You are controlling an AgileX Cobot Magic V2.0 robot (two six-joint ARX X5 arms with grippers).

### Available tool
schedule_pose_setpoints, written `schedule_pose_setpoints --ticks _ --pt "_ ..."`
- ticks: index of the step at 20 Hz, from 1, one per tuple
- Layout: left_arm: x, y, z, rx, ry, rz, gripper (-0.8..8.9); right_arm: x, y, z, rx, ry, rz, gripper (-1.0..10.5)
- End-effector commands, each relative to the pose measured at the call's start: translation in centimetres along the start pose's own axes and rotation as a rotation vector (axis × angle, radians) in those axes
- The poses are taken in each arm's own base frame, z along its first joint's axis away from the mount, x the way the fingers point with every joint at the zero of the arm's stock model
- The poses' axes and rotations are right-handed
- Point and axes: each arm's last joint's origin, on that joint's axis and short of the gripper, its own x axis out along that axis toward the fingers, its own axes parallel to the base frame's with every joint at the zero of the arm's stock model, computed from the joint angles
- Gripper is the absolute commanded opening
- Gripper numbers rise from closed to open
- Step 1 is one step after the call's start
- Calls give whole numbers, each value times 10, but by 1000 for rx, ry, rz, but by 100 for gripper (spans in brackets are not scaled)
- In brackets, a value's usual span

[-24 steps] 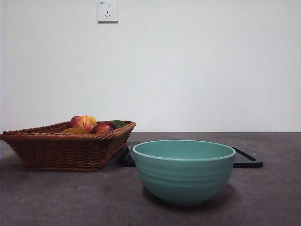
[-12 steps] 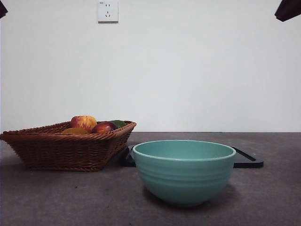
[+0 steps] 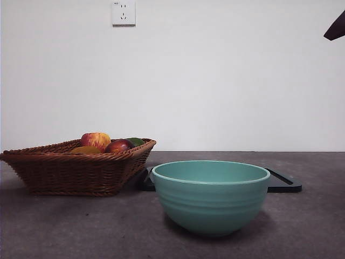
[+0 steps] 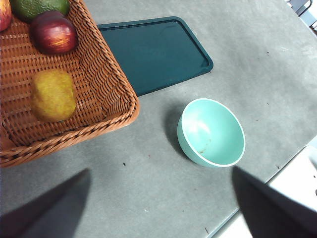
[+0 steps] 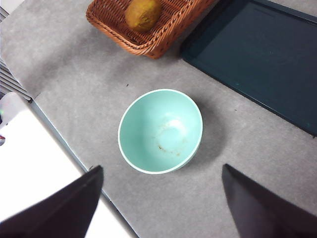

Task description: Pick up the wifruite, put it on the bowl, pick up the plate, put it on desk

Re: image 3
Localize teal ribbed bowl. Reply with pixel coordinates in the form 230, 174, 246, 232
151, 160, 271, 237

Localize dark rectangular tray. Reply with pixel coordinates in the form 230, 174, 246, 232
140, 166, 302, 193

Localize green avocado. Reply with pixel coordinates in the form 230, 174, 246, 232
125, 137, 146, 148

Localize dark red apple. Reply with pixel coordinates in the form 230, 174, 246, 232
104, 139, 135, 154

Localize red yellow streaked apple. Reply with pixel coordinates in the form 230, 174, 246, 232
80, 132, 112, 153

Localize brown wicker basket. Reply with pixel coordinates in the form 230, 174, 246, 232
0, 138, 157, 197

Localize white wall socket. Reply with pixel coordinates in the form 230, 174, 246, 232
112, 1, 136, 27

